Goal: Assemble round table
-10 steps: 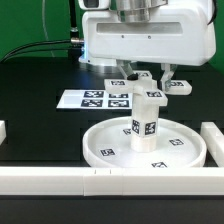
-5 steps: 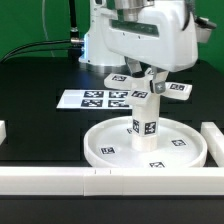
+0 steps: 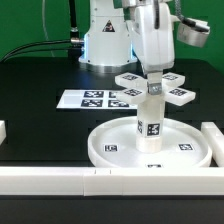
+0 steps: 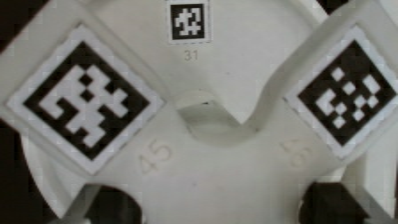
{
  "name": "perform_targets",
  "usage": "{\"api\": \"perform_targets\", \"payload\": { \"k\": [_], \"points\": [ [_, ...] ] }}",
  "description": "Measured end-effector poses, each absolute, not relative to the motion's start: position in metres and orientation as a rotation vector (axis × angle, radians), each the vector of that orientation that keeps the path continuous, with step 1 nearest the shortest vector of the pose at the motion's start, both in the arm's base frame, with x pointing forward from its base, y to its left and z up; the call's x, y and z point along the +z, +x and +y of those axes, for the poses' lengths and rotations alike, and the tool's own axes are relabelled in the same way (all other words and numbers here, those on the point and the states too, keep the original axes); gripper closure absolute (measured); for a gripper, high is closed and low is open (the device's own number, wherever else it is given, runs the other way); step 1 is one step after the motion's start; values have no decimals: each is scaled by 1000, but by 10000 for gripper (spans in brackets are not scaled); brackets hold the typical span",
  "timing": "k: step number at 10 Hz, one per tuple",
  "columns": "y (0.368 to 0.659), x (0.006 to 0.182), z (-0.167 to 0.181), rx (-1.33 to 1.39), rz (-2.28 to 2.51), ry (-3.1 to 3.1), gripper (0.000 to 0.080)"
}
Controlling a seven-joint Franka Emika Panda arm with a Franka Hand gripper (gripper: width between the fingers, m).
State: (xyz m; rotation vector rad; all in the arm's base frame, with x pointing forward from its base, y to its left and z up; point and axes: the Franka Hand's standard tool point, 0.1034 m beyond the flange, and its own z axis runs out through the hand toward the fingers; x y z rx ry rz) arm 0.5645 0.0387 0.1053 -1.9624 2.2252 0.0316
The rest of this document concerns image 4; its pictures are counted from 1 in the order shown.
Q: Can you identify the white cylindrical table leg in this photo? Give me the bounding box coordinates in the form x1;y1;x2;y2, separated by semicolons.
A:
175;90;239;135

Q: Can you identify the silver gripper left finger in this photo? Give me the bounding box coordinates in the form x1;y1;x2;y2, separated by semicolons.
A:
54;184;143;224

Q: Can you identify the white cross-shaped table base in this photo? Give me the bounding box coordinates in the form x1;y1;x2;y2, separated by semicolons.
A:
0;0;398;224

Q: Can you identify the white round table top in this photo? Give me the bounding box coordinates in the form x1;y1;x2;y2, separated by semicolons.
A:
79;0;326;121

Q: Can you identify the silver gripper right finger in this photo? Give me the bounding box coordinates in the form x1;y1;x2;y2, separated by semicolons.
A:
298;182;398;224

